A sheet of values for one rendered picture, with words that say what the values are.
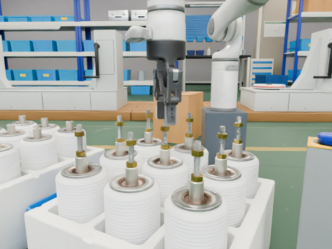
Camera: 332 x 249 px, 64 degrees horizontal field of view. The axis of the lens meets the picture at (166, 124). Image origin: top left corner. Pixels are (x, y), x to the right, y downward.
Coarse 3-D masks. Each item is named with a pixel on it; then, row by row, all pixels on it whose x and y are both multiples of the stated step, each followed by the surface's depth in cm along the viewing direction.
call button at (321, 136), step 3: (321, 132) 48; (324, 132) 48; (327, 132) 48; (330, 132) 48; (318, 135) 47; (321, 135) 46; (324, 135) 46; (327, 135) 46; (330, 135) 46; (321, 138) 46; (324, 138) 46; (327, 138) 45; (330, 138) 45; (321, 141) 47; (324, 141) 46; (327, 141) 46; (330, 141) 46; (330, 144) 46
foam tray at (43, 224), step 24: (264, 192) 58; (24, 216) 50; (48, 216) 48; (264, 216) 52; (48, 240) 47; (72, 240) 44; (96, 240) 42; (120, 240) 42; (240, 240) 42; (264, 240) 56
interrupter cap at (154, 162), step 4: (156, 156) 58; (172, 156) 59; (148, 160) 56; (152, 160) 56; (156, 160) 57; (172, 160) 57; (176, 160) 56; (180, 160) 56; (148, 164) 54; (152, 164) 54; (156, 164) 54; (160, 164) 55; (168, 164) 55; (172, 164) 54; (176, 164) 54; (180, 164) 54; (160, 168) 52; (164, 168) 52; (168, 168) 52
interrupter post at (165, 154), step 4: (160, 152) 55; (164, 152) 54; (168, 152) 54; (160, 156) 55; (164, 156) 54; (168, 156) 55; (160, 160) 55; (164, 160) 55; (168, 160) 55; (164, 164) 55
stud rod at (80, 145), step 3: (78, 126) 49; (81, 126) 49; (78, 129) 49; (81, 129) 49; (78, 138) 49; (81, 138) 50; (78, 141) 50; (81, 141) 50; (78, 144) 50; (81, 144) 50; (78, 147) 50; (81, 147) 50; (78, 150) 50; (81, 150) 50
